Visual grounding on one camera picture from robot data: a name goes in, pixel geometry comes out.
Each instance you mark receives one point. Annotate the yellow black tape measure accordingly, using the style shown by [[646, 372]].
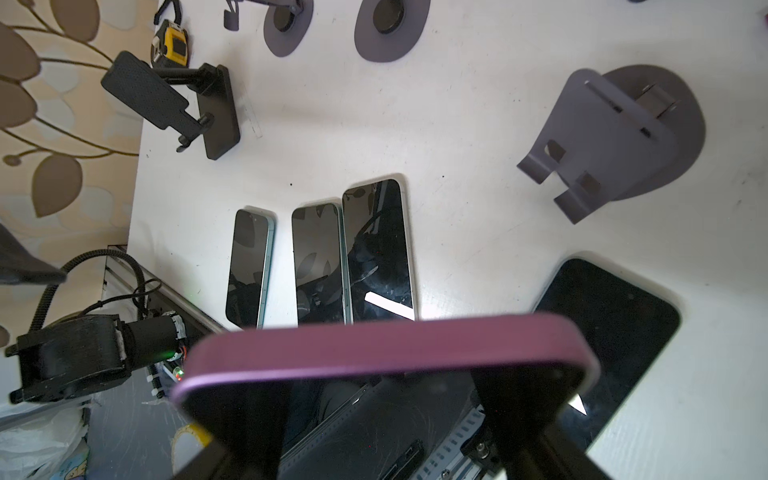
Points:
[[169, 46]]

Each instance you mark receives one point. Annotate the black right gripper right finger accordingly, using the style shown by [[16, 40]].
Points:
[[547, 454]]

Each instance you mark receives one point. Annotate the purple round middle phone stand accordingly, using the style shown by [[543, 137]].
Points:
[[387, 30]]

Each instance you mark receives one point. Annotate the black square phone stand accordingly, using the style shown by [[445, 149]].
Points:
[[193, 102]]

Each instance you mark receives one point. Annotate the dark phone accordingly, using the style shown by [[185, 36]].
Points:
[[316, 235]]

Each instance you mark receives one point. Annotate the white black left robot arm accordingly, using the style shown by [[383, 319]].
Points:
[[85, 352]]

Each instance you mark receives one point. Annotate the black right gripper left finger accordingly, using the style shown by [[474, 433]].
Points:
[[226, 461]]

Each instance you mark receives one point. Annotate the silver-edged black phone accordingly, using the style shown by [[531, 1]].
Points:
[[376, 236]]

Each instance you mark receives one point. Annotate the green-cased phone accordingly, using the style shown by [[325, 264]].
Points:
[[250, 265]]

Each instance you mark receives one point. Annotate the purple round left phone stand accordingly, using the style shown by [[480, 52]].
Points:
[[286, 24]]

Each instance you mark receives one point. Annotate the purple round phone stand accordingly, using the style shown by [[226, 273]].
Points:
[[387, 30], [286, 24]]

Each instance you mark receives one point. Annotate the front right purple phone stand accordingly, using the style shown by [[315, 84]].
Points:
[[615, 136]]

